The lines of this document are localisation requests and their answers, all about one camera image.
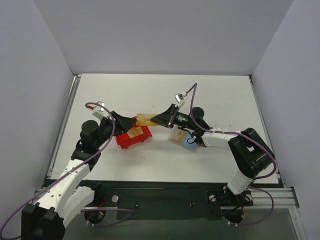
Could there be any red plastic bin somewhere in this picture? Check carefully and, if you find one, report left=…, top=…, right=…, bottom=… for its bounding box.
left=115, top=124, right=152, bottom=149

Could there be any gold VIP card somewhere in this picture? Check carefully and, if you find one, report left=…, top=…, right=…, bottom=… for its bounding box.
left=169, top=129, right=187, bottom=144

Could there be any beige leather card holder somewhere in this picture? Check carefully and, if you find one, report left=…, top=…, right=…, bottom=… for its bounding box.
left=168, top=128, right=199, bottom=153

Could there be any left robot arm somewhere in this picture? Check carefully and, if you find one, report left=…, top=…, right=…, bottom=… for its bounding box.
left=21, top=111, right=136, bottom=240

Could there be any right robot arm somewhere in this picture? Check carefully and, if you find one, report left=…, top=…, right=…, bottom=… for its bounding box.
left=150, top=104, right=277, bottom=205

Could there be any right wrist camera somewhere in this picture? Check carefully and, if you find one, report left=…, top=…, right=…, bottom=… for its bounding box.
left=174, top=91, right=188, bottom=107

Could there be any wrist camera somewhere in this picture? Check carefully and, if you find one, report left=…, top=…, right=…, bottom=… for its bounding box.
left=86, top=101, right=106, bottom=121
left=174, top=91, right=188, bottom=107

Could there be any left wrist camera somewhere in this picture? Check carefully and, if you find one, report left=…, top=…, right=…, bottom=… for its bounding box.
left=86, top=101, right=106, bottom=121

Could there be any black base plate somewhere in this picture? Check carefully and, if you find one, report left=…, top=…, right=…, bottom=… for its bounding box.
left=82, top=180, right=253, bottom=221

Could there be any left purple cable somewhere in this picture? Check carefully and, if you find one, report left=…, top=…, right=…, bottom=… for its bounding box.
left=0, top=101, right=136, bottom=240

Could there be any purple cable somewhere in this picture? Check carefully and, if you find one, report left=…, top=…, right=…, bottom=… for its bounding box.
left=0, top=101, right=136, bottom=240
left=186, top=83, right=278, bottom=227

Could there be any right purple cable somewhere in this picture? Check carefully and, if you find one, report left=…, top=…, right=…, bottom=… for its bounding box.
left=186, top=83, right=278, bottom=227

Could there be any aluminium frame rail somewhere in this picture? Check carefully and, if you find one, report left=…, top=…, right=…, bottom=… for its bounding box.
left=251, top=187, right=300, bottom=209

